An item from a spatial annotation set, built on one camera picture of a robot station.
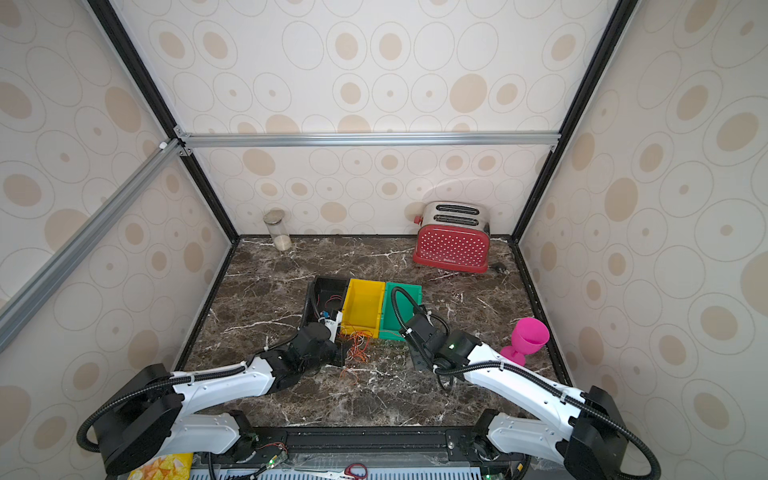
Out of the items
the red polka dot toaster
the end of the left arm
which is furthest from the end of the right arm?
the red polka dot toaster

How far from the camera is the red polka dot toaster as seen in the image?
39.2 inches

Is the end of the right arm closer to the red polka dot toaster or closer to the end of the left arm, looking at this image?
the end of the left arm
